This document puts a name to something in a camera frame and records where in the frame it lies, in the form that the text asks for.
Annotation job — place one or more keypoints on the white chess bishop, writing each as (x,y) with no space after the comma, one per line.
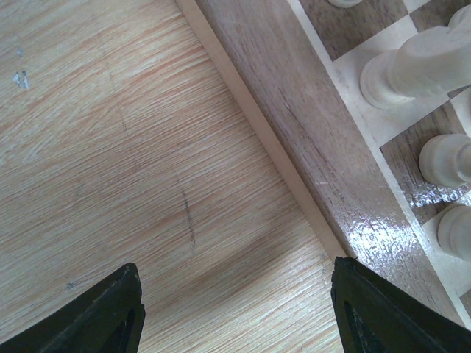
(445,160)

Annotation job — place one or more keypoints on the wooden chess board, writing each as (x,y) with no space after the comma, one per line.
(270,63)

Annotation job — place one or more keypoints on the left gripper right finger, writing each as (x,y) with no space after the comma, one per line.
(373,315)

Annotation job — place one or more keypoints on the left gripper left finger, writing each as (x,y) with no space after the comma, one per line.
(109,317)

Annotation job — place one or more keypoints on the white chess rook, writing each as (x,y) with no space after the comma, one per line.
(344,3)

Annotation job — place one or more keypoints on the white chess knight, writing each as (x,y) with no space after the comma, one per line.
(431,63)

